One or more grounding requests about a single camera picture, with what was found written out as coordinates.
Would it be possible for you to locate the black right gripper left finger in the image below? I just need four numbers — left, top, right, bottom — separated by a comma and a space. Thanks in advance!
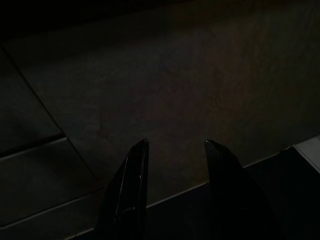
93, 138, 150, 240

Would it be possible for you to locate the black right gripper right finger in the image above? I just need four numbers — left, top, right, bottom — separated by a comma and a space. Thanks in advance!
204, 139, 278, 240

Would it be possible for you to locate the beige kitchen base cabinet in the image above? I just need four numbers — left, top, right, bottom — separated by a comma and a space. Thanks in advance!
0, 0, 320, 240

